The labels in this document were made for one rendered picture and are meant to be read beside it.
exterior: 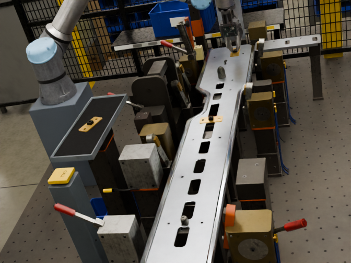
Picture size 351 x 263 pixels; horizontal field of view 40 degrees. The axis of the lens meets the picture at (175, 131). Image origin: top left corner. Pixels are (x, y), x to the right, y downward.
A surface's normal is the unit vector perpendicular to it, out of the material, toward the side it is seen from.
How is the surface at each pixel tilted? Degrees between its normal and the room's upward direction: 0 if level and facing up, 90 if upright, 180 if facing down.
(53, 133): 90
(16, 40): 90
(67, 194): 90
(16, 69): 90
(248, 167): 0
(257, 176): 0
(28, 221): 0
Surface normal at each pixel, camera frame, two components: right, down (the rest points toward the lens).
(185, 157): -0.21, -0.83
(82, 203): 0.96, -0.07
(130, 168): -0.19, 0.55
